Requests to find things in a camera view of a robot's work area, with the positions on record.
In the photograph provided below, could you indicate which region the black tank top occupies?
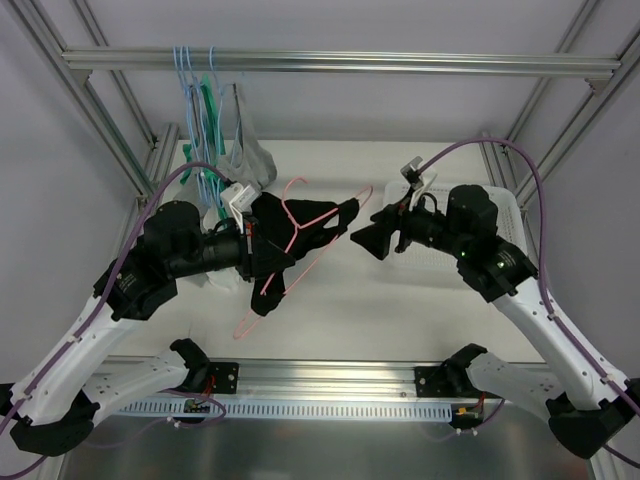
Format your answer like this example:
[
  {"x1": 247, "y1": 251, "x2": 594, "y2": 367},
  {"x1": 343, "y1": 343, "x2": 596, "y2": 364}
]
[{"x1": 247, "y1": 192, "x2": 362, "y2": 317}]

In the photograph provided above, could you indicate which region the grey tank top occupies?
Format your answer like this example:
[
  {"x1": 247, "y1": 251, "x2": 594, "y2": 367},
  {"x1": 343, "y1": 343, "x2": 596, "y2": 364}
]
[{"x1": 217, "y1": 82, "x2": 278, "y2": 191}]

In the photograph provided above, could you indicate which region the green tank top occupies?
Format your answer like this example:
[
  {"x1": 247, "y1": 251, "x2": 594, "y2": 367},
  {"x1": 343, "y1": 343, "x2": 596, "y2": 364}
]
[{"x1": 179, "y1": 72, "x2": 225, "y2": 164}]

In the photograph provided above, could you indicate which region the blue hanger of green top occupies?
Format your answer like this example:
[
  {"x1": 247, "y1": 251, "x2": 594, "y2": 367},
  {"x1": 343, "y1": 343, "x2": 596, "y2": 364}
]
[{"x1": 183, "y1": 46, "x2": 222, "y2": 209}]

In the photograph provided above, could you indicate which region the light blue wire hanger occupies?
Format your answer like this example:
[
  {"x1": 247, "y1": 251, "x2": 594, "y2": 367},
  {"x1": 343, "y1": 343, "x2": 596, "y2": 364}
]
[{"x1": 208, "y1": 46, "x2": 230, "y2": 166}]

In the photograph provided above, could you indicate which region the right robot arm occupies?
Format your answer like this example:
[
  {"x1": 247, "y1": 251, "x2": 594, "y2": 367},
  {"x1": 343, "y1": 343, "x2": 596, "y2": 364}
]
[{"x1": 351, "y1": 185, "x2": 639, "y2": 459}]

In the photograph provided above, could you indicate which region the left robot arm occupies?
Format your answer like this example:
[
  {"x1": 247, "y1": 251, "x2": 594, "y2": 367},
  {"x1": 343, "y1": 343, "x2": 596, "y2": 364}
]
[{"x1": 1, "y1": 193, "x2": 295, "y2": 457}]

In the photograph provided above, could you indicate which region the white tank top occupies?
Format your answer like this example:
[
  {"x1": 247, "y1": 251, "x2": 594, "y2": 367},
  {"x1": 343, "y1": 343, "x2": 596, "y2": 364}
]
[{"x1": 202, "y1": 207, "x2": 240, "y2": 294}]

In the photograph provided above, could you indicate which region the blue hanger of white top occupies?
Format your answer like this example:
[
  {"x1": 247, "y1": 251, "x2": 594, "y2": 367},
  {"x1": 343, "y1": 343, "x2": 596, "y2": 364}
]
[{"x1": 177, "y1": 46, "x2": 214, "y2": 208}]

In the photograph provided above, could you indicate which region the blue hanger of grey top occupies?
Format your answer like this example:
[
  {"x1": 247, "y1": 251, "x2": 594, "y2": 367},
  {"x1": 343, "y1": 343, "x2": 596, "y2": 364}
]
[{"x1": 173, "y1": 46, "x2": 211, "y2": 207}]

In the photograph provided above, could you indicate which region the white plastic basket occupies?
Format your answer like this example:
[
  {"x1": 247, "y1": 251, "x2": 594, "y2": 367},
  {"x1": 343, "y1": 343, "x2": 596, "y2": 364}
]
[{"x1": 383, "y1": 179, "x2": 521, "y2": 274}]

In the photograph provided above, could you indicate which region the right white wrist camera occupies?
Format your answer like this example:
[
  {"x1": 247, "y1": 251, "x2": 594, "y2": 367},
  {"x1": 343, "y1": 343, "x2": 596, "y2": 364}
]
[{"x1": 400, "y1": 156, "x2": 438, "y2": 211}]

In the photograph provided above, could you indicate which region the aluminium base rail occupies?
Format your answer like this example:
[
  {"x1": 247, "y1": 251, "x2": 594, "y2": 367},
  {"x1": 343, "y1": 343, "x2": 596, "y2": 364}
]
[{"x1": 89, "y1": 355, "x2": 501, "y2": 401}]

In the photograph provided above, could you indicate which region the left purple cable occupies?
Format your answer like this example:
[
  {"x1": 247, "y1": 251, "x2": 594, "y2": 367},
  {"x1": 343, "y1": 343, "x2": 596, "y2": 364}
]
[{"x1": 0, "y1": 162, "x2": 234, "y2": 480}]

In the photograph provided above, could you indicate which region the purple cable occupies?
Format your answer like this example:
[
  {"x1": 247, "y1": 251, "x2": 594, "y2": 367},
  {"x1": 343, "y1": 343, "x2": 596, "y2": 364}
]
[
  {"x1": 422, "y1": 138, "x2": 640, "y2": 466},
  {"x1": 0, "y1": 162, "x2": 234, "y2": 480}
]

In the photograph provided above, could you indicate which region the white slotted cable duct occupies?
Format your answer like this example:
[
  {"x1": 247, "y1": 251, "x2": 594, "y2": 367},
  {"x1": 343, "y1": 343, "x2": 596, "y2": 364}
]
[{"x1": 119, "y1": 397, "x2": 453, "y2": 423}]

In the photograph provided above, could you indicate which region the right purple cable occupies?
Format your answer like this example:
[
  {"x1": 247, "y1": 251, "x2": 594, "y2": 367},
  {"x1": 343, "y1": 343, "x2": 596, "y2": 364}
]
[{"x1": 422, "y1": 138, "x2": 640, "y2": 466}]

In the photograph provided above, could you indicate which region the aluminium hanging rail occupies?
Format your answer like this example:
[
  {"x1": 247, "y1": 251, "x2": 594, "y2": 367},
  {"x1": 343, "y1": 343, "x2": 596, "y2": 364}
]
[{"x1": 62, "y1": 46, "x2": 622, "y2": 80}]

